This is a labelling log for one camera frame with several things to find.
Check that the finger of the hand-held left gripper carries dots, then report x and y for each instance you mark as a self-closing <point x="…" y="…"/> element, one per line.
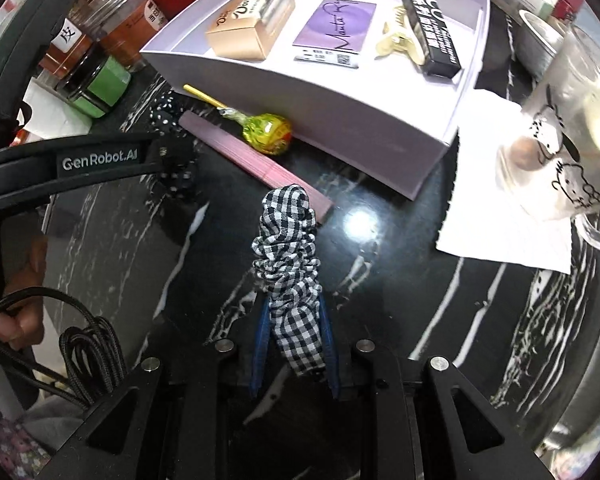
<point x="166" y="156"/>

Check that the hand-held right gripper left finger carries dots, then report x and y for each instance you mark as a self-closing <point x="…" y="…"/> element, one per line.
<point x="260" y="345"/>

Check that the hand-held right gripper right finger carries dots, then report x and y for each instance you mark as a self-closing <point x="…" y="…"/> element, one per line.
<point x="331" y="355"/>

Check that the black polka dot scrunchie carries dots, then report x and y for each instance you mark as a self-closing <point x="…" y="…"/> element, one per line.
<point x="165" y="115"/>

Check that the black white gingham scrunchie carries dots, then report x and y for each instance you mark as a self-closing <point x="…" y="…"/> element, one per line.
<point x="290" y="270"/>

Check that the gold chocolate box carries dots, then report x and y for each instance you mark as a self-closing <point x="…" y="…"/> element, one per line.
<point x="247" y="25"/>

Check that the small purple card box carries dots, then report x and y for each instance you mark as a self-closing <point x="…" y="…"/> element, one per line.
<point x="335" y="30"/>

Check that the white gift box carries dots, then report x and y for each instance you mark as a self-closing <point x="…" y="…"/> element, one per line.
<point x="380" y="125"/>

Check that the cream hair claw clip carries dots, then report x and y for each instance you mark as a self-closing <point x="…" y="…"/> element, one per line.
<point x="397" y="42"/>

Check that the long black printed box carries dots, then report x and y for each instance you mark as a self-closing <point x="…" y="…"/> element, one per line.
<point x="430" y="25"/>

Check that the person's left hand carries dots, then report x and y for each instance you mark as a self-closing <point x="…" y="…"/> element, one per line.
<point x="25" y="305"/>

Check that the white cylinder container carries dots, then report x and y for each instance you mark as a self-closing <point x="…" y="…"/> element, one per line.
<point x="50" y="115"/>

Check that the dark jar with green label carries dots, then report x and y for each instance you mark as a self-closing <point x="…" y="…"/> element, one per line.
<point x="97" y="87"/>

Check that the yellow green lollipop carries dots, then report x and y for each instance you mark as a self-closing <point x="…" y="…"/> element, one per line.
<point x="267" y="132"/>

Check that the pink flat box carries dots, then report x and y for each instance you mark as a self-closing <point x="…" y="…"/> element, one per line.
<point x="275" y="172"/>

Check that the clear jar with orange label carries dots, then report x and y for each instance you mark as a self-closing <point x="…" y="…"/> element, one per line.
<point x="67" y="45"/>

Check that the short clear jar orange label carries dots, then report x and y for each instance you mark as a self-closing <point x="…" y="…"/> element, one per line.
<point x="125" y="25"/>

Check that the white paper napkin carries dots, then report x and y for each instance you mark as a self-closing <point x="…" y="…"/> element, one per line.
<point x="500" y="225"/>

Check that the patterned cloth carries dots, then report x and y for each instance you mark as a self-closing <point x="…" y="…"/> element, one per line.
<point x="10" y="440"/>

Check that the glass cup with cartoon print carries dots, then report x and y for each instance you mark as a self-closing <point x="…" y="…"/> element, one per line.
<point x="560" y="150"/>

